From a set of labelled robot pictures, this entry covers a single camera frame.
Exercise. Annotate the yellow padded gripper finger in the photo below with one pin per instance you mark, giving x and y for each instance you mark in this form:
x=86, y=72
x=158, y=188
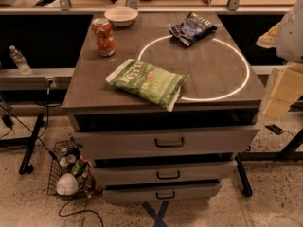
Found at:
x=268, y=39
x=288, y=88

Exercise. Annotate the green jalapeno chip bag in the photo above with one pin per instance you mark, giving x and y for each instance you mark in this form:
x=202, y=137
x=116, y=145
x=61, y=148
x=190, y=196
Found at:
x=147, y=81

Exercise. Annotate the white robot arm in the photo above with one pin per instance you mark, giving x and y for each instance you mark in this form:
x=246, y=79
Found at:
x=286, y=37

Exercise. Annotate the blue chip bag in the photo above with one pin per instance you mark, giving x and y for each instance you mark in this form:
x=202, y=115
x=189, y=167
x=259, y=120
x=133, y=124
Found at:
x=192, y=29

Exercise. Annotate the black power adapter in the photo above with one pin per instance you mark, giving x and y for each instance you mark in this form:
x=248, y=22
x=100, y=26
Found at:
x=275, y=129

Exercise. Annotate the top grey drawer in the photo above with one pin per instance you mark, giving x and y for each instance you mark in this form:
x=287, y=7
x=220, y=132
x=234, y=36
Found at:
x=139, y=144

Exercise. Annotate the grey drawer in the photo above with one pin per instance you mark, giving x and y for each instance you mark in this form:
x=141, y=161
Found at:
x=162, y=193
x=139, y=144
x=132, y=175

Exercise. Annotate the black table leg right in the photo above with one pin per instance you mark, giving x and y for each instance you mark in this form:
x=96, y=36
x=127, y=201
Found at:
x=247, y=190

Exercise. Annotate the black table leg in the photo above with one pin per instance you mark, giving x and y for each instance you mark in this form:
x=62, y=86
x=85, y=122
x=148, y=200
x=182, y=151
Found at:
x=247, y=190
x=25, y=167

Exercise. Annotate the white paper bowl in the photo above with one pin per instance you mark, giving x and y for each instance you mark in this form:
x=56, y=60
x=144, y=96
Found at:
x=121, y=16

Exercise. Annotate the red soda can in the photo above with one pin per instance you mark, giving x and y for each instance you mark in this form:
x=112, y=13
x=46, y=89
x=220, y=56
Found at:
x=104, y=35

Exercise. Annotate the bottom grey drawer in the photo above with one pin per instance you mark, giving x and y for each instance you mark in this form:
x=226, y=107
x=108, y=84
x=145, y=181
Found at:
x=162, y=193

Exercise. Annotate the middle grey drawer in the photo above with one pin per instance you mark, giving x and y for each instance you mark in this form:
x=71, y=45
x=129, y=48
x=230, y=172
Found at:
x=132, y=175

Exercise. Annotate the white round object in basket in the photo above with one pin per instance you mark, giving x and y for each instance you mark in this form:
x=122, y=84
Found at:
x=67, y=185

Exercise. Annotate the clear plastic water bottle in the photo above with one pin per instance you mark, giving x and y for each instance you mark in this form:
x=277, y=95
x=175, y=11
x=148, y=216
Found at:
x=19, y=60

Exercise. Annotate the black table leg left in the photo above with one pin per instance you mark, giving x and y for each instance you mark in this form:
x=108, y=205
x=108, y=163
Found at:
x=25, y=167

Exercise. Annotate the black wire basket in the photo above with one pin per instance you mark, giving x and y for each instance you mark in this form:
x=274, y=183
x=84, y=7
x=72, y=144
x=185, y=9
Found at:
x=68, y=159

